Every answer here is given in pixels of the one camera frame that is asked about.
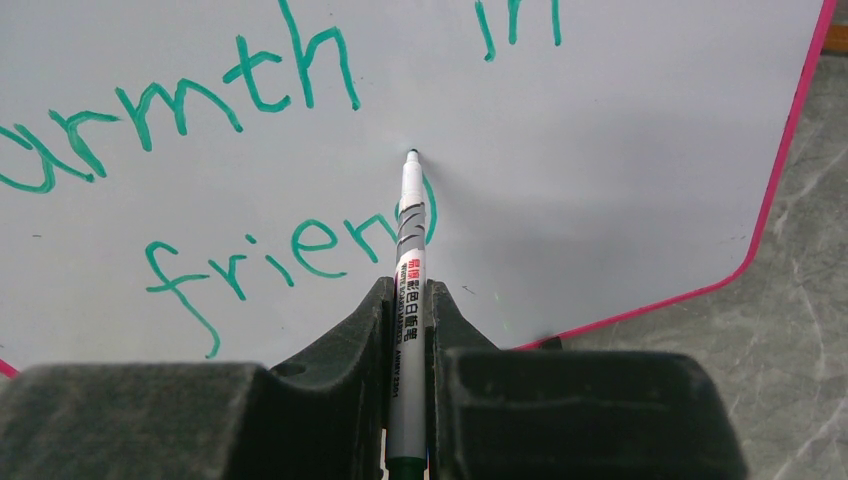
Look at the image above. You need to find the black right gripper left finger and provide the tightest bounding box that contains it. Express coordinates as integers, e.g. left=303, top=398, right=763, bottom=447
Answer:
left=1, top=277, right=393, bottom=479

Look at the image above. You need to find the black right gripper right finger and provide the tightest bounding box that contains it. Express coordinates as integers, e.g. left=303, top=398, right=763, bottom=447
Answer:
left=425, top=281, right=748, bottom=479

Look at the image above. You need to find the green white marker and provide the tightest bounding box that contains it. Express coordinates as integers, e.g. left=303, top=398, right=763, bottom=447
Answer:
left=385, top=149, right=427, bottom=480

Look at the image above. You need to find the pink-framed whiteboard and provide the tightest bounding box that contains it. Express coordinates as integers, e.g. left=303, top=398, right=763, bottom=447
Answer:
left=1, top=1, right=834, bottom=373

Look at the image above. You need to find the orange wooden rack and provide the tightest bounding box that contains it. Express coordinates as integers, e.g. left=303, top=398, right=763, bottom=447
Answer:
left=822, top=24, right=848, bottom=54

